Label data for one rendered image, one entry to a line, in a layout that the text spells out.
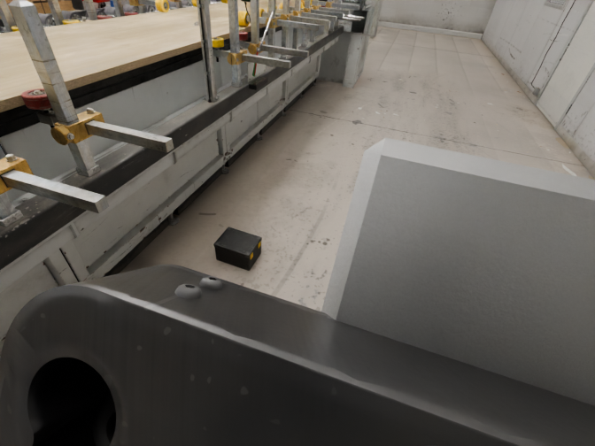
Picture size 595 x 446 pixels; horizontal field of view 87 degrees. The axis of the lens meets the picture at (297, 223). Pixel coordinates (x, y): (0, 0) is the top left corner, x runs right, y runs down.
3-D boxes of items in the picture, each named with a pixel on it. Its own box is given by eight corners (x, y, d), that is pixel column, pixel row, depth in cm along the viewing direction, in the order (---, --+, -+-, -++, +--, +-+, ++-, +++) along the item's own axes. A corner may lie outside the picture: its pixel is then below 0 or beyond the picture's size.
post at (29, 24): (103, 183, 100) (33, 1, 70) (94, 188, 98) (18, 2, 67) (94, 180, 101) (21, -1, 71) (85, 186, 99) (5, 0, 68)
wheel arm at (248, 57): (290, 68, 162) (291, 59, 160) (289, 70, 160) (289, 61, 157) (215, 56, 171) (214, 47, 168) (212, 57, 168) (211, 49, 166)
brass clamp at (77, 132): (108, 129, 96) (103, 112, 92) (71, 147, 86) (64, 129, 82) (92, 125, 97) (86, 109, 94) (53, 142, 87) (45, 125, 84)
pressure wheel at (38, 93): (36, 136, 92) (17, 96, 85) (41, 126, 97) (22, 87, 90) (68, 134, 95) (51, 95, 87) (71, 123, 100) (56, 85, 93)
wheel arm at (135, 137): (174, 150, 88) (172, 136, 85) (167, 156, 86) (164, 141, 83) (51, 121, 97) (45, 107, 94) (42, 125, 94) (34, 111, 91)
